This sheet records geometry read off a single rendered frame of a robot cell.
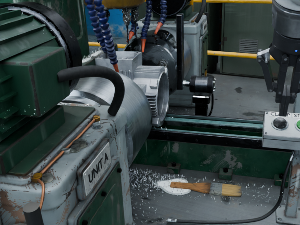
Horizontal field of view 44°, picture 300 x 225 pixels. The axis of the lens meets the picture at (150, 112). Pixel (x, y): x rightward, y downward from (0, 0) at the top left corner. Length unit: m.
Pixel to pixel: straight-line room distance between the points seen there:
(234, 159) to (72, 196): 0.68
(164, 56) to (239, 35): 2.99
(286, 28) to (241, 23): 3.65
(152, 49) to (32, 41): 0.83
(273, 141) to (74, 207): 0.49
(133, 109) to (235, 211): 0.39
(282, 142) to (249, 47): 3.45
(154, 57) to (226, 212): 0.63
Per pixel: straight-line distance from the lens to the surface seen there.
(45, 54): 0.51
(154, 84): 1.08
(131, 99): 0.87
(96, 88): 0.84
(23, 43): 0.56
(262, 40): 4.26
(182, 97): 1.63
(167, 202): 1.05
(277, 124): 0.88
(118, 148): 0.71
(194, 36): 1.54
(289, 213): 1.03
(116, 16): 7.15
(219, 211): 1.02
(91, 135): 0.62
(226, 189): 1.09
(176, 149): 1.16
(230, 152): 1.13
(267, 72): 0.74
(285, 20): 0.63
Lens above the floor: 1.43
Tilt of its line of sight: 23 degrees down
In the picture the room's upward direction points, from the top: 3 degrees counter-clockwise
